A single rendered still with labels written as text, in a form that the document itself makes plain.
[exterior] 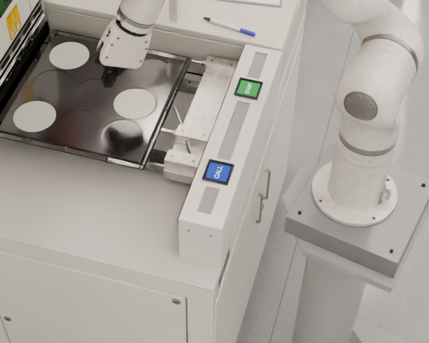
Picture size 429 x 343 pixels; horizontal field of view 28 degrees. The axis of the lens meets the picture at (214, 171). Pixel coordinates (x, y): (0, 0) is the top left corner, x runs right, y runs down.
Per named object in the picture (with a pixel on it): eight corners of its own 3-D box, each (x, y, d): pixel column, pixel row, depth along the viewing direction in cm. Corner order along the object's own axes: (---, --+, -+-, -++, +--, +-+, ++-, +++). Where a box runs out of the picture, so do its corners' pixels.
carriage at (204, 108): (163, 178, 195) (163, 170, 192) (208, 71, 217) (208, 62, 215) (197, 186, 193) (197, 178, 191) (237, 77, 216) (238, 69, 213)
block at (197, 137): (174, 142, 198) (174, 133, 195) (179, 131, 200) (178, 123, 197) (208, 150, 196) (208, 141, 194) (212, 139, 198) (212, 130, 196)
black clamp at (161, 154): (149, 161, 194) (148, 154, 192) (152, 154, 195) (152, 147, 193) (163, 165, 193) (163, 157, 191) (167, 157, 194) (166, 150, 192)
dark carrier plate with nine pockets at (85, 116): (-2, 131, 197) (-3, 129, 197) (55, 35, 218) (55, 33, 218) (139, 163, 192) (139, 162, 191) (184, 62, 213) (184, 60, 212)
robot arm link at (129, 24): (123, 22, 178) (118, 33, 179) (161, 27, 182) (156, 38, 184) (112, -3, 182) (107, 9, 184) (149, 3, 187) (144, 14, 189)
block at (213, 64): (203, 71, 213) (203, 62, 210) (208, 62, 215) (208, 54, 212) (235, 78, 211) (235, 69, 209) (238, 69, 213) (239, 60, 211)
